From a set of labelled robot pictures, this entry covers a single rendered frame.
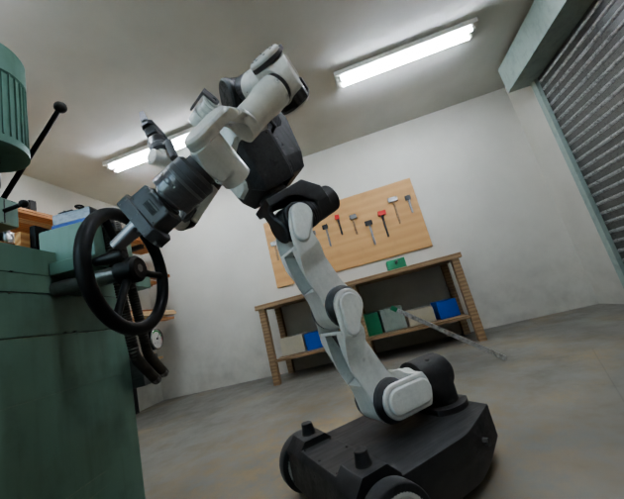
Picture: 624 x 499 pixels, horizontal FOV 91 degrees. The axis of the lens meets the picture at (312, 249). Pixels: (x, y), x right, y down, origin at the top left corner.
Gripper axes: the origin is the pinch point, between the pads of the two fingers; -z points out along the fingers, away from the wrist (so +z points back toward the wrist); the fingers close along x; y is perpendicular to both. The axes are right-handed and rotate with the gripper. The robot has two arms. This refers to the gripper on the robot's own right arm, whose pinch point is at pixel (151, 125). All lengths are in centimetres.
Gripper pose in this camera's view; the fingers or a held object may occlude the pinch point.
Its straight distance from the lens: 165.2
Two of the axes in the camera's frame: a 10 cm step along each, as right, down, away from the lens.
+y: -8.7, 4.9, 0.1
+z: 4.5, 8.1, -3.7
